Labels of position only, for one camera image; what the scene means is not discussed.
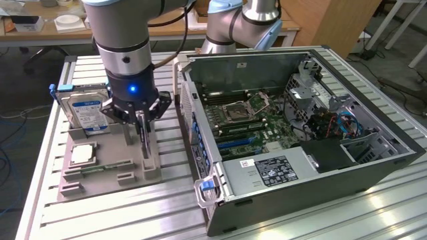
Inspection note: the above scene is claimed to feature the installed black RAM stick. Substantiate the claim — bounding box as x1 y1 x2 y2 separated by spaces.
218 121 268 137

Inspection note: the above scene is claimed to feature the black graphics card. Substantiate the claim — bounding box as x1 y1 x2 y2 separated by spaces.
134 111 153 160

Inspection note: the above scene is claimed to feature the silver disk bay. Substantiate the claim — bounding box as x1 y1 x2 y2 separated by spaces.
286 59 335 119

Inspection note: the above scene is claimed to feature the cardboard box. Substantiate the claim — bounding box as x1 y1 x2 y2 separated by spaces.
194 3 212 23

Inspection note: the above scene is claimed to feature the wooden cabinet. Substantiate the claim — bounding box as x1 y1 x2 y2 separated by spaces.
292 0 383 58

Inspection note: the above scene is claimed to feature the white table frame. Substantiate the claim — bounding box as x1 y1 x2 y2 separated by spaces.
364 0 427 68

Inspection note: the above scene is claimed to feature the white foam sheet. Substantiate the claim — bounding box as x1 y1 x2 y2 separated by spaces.
185 12 209 31

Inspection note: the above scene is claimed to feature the grey power supply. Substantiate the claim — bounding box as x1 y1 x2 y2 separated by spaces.
221 146 319 197

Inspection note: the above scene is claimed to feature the blue wire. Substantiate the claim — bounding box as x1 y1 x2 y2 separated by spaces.
335 112 364 139

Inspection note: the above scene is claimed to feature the white round holder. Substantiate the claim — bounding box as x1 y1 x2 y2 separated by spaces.
53 14 86 34

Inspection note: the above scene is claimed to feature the grey parts rack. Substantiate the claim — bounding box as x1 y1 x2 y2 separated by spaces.
56 117 164 202

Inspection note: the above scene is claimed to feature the green motherboard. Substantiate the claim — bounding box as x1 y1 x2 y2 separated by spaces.
194 83 301 162

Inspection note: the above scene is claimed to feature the CPU socket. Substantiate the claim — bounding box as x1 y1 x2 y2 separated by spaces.
221 101 257 121

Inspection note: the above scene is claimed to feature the black office chair base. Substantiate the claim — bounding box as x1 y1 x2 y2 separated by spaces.
18 44 73 75

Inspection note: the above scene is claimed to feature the green RAM stick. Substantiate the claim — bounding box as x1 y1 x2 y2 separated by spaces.
80 162 132 175

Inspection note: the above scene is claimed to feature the white box with black lid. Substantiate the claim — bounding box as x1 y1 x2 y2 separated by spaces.
9 15 45 33

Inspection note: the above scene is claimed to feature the blue expansion slot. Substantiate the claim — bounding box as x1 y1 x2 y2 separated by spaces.
214 136 254 151

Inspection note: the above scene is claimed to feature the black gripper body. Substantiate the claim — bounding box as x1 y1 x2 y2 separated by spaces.
105 63 161 103

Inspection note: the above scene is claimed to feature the hard disk with blue caddy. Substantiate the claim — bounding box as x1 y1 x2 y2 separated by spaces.
48 81 113 137

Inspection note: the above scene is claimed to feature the silver CPU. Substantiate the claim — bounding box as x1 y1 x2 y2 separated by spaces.
70 144 96 163

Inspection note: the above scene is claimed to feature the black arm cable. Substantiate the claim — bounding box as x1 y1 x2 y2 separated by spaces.
145 0 197 70

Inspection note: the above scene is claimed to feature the black open PC case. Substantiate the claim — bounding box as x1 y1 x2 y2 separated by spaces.
170 48 427 237

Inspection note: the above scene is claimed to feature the black power adapter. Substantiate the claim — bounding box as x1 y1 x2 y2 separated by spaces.
359 49 377 61

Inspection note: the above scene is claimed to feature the open socket cover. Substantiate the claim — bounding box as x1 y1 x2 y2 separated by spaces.
245 91 272 116

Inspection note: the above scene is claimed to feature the wooden desk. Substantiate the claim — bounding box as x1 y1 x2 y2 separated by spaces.
0 0 301 48

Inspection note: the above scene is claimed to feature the red wire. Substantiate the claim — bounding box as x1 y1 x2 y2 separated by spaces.
325 115 339 138

